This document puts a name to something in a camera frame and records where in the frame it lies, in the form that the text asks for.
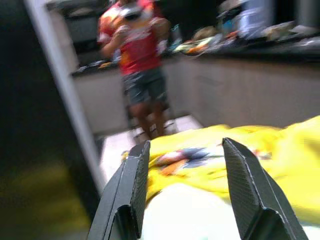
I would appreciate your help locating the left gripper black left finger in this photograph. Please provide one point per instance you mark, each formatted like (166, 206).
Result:
(125, 190)

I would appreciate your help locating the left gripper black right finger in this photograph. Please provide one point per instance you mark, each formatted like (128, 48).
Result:
(246, 190)

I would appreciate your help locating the yellow mesh sports jersey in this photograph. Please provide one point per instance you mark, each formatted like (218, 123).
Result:
(287, 155)

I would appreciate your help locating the white smooth laundry item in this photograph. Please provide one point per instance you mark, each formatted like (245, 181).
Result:
(190, 215)

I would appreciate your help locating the beige kitchen base cabinets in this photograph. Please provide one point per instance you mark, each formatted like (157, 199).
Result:
(237, 90)

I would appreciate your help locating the glossy black panel, pale edge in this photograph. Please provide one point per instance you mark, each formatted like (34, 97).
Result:
(30, 105)

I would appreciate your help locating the black kitchen countertop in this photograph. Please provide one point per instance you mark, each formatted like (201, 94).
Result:
(250, 51)

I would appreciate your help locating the person in red shirt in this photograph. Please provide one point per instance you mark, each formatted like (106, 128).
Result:
(140, 50)

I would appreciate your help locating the orange small item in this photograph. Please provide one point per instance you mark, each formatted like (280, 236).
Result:
(197, 49)

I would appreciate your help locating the brown rounded item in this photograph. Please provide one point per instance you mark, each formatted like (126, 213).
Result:
(205, 33)

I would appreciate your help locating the white plastic container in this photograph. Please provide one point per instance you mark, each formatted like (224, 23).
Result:
(253, 23)

